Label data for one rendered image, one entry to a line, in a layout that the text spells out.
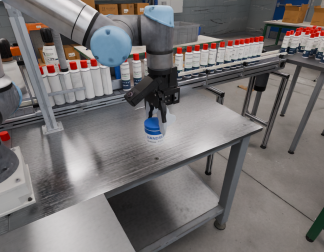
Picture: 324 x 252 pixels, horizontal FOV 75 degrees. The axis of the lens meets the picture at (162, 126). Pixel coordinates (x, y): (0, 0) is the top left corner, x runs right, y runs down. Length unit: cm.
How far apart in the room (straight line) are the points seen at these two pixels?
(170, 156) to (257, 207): 115
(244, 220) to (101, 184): 122
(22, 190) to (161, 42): 57
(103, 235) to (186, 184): 100
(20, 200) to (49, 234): 15
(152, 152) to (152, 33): 48
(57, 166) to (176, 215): 81
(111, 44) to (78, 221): 49
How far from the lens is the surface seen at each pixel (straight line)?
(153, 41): 58
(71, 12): 47
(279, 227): 182
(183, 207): 145
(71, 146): 98
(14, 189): 75
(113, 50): 44
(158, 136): 69
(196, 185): 158
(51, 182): 84
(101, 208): 71
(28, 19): 98
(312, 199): 213
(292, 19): 606
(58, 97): 121
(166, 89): 64
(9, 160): 78
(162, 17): 57
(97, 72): 121
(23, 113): 124
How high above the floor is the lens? 138
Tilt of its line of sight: 32 degrees down
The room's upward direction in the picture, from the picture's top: straight up
